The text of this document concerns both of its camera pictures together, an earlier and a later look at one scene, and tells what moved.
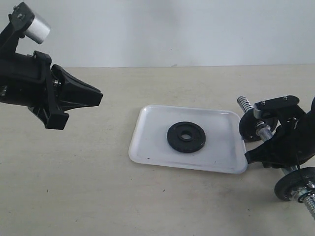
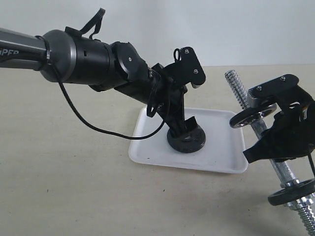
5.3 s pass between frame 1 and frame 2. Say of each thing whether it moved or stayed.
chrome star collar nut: moved
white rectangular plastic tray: stayed
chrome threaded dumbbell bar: moved
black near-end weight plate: moved
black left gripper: moved
